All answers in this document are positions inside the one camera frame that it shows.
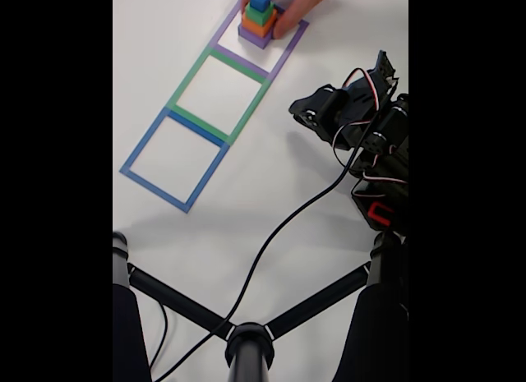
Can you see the blue square frame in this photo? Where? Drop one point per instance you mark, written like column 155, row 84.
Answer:
column 152, row 185

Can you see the black camera box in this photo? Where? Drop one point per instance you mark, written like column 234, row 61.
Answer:
column 384, row 67

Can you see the green cube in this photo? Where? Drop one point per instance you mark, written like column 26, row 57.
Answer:
column 259, row 16

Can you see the orange cube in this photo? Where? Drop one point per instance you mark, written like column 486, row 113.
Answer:
column 257, row 28

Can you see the green square frame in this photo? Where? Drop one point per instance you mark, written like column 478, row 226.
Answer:
column 197, row 121

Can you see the purple square frame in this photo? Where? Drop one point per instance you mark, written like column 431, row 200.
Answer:
column 240, row 57

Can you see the person's hand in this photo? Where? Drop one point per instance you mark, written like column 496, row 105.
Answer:
column 304, row 4

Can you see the large purple cube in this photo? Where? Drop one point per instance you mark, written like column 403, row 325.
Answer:
column 257, row 40

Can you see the black tripod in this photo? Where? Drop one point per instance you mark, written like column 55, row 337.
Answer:
column 248, row 349

